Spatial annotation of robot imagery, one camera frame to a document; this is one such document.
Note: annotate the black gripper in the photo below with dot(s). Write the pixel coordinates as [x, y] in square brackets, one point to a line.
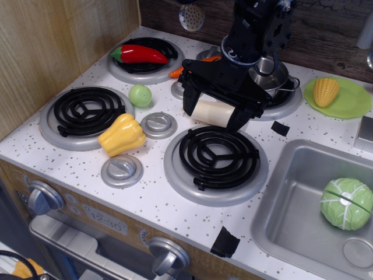
[226, 82]

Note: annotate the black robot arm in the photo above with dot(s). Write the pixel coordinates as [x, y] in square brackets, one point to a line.
[259, 28]

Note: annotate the yellow bell pepper toy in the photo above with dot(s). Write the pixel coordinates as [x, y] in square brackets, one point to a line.
[124, 134]

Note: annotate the red chili pepper toy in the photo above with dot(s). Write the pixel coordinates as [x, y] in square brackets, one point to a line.
[133, 54]

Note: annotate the white cylinder toy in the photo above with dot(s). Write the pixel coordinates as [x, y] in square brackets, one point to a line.
[212, 113]

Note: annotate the silver stovetop knob middle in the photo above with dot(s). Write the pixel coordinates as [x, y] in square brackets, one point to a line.
[177, 90]

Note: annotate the silver stovetop knob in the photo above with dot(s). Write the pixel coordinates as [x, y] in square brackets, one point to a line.
[122, 171]
[211, 52]
[159, 125]
[177, 90]

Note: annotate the orange carrot toy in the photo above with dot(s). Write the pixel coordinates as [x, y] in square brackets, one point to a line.
[176, 73]

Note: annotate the silver stovetop knob back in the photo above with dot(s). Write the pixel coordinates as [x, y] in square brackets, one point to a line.
[211, 52]

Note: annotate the front right stove burner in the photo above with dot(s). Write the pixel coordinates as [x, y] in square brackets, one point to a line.
[211, 167]

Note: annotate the stove burner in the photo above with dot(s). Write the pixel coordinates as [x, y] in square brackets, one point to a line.
[74, 119]
[147, 73]
[211, 167]
[285, 102]

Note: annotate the silver stovetop knob centre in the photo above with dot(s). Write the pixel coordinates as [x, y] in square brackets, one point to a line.
[159, 125]

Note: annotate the small silver pot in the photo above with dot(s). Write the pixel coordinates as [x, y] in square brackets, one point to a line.
[273, 77]

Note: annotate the black tape piece small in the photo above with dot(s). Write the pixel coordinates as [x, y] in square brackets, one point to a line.
[280, 128]

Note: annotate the back right stove burner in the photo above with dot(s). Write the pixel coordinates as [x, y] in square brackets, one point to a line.
[285, 102]

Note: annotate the green round toy fruit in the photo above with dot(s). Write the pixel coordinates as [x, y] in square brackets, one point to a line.
[140, 95]

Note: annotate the back left stove burner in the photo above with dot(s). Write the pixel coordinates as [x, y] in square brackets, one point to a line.
[147, 73]

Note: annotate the hanging silver strainer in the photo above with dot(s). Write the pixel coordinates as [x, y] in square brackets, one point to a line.
[191, 15]

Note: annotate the yellow corn toy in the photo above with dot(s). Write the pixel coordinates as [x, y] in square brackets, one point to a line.
[325, 91]

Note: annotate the silver stovetop knob front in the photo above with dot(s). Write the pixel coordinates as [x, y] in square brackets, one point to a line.
[122, 171]

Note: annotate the silver sink basin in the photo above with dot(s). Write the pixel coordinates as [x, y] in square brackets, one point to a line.
[289, 224]

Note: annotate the green plastic plate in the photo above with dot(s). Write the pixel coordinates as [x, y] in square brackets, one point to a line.
[351, 101]

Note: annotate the black tape piece front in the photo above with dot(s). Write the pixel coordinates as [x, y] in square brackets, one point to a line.
[225, 244]

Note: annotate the front left stove burner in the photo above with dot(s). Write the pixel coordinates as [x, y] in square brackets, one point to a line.
[74, 119]

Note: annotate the silver faucet base block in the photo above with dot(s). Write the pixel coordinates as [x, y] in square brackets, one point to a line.
[364, 137]

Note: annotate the silver oven knob right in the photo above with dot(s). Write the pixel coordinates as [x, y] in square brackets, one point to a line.
[168, 255]

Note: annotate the silver oven knob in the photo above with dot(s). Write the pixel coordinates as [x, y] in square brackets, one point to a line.
[43, 198]
[168, 255]

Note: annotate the silver faucet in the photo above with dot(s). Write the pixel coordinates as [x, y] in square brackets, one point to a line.
[364, 39]

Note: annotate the green cabbage toy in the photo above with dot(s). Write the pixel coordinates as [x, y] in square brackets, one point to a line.
[346, 203]

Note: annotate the silver oven knob left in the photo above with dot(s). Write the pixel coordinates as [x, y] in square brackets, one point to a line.
[43, 198]

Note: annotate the silver oven door handle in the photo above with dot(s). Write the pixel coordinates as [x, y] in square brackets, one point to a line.
[92, 254]

